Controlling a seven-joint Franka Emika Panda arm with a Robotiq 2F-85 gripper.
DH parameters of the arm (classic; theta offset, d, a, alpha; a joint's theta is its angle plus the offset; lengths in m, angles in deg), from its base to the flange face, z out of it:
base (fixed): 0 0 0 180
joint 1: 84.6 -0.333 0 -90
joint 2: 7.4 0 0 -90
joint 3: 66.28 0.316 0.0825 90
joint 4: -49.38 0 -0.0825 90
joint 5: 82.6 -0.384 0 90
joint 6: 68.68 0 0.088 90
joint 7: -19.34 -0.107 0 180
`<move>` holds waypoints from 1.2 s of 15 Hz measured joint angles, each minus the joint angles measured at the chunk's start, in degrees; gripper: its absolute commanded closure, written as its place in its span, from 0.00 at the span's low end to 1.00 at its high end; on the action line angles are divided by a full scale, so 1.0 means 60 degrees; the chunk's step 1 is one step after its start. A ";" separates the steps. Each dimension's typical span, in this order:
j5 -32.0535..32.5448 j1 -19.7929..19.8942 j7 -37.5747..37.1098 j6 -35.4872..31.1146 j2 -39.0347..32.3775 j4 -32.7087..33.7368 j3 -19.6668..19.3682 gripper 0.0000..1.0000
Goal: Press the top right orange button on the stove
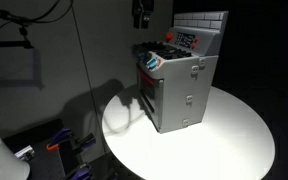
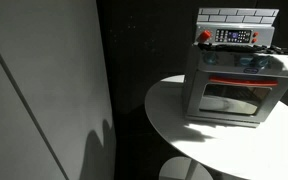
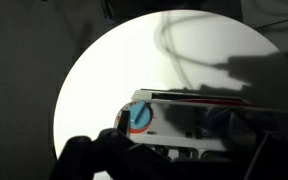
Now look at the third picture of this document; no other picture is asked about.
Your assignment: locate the round white table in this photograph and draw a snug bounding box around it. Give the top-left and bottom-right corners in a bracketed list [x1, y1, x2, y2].
[53, 10, 279, 154]

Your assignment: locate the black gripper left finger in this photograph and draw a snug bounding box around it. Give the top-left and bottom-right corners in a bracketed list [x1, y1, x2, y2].
[49, 110, 172, 180]

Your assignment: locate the blue stove knob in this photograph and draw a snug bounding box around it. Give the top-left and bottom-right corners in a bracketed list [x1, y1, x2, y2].
[116, 100, 153, 134]

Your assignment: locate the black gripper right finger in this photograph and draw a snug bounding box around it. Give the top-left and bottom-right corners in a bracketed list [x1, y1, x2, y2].
[243, 133, 288, 180]

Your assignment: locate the white toy stove oven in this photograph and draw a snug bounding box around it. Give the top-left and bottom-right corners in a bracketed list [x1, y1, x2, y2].
[125, 89, 288, 159]

